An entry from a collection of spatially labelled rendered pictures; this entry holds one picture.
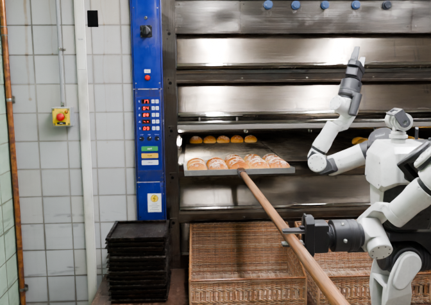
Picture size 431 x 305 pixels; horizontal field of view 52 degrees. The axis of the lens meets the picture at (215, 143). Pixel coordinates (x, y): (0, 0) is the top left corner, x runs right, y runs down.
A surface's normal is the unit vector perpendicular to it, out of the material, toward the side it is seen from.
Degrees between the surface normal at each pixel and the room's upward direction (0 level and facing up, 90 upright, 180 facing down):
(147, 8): 90
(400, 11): 90
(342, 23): 90
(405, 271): 90
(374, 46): 70
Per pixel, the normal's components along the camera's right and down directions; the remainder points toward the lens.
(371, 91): 0.05, -0.22
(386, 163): -0.75, 0.01
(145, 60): 0.06, 0.13
